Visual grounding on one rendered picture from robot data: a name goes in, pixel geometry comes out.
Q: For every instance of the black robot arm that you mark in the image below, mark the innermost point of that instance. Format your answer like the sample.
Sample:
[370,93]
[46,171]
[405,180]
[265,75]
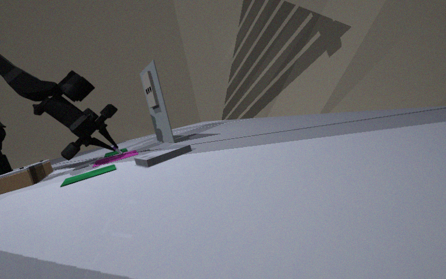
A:
[73,86]

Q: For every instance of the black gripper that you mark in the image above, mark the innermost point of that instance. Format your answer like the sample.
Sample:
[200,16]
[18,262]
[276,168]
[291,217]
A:
[74,147]

